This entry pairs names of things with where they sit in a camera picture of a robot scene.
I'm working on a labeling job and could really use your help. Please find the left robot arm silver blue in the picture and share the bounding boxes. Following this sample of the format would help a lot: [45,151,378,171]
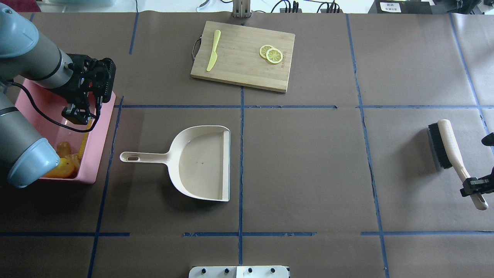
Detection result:
[1,4,105,188]

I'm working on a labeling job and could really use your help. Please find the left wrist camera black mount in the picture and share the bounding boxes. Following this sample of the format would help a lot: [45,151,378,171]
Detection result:
[68,53,116,103]

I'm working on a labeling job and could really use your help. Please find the tan toy ginger root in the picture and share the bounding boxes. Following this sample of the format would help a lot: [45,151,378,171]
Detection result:
[56,141,81,171]

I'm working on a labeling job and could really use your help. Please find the pink plastic bin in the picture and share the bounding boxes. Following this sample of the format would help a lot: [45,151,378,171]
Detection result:
[15,79,116,184]

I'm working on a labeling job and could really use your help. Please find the aluminium frame post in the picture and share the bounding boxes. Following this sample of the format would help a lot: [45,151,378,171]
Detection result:
[232,0,252,18]

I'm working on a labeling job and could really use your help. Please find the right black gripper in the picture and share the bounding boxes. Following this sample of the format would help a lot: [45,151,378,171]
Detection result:
[460,168,494,197]

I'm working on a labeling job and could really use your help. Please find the black power box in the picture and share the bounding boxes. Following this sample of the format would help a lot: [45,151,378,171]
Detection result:
[367,0,433,14]

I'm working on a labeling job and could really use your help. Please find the lemon slice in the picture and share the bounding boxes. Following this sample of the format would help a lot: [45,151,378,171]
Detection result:
[259,44,274,59]
[265,47,284,64]

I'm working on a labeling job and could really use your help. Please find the cream hand brush black bristles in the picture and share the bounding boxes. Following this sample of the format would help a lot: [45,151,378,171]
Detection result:
[428,119,489,210]

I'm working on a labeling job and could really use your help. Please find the yellow plastic toy knife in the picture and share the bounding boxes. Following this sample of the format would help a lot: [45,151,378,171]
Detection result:
[206,29,221,72]

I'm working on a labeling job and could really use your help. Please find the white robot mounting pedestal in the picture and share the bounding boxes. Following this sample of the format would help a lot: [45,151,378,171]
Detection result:
[188,265,291,278]

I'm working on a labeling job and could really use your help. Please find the lemon slice upper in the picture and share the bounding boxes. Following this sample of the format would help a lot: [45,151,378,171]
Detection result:
[259,44,274,59]

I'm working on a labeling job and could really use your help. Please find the lemon slice lower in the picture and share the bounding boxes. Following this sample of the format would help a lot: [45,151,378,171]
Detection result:
[265,47,284,64]

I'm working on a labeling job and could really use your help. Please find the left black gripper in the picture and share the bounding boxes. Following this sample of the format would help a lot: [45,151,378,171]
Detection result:
[54,78,96,125]

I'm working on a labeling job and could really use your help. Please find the pink cloth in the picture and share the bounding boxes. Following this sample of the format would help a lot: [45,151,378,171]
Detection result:
[0,0,41,12]

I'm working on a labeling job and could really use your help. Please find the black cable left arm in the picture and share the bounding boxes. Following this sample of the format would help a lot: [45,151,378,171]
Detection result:
[6,79,103,134]

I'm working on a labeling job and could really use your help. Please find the beige plastic dustpan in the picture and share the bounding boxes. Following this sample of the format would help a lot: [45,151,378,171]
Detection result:
[120,125,231,202]

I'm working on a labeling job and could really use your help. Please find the yellow toy corn cob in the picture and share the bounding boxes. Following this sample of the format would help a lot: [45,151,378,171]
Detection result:
[78,118,93,161]

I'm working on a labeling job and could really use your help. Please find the yellow toy potato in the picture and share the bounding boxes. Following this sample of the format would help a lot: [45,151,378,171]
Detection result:
[42,158,76,178]

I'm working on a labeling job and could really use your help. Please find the bamboo cutting board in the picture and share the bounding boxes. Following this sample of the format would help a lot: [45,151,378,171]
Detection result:
[191,21,295,93]

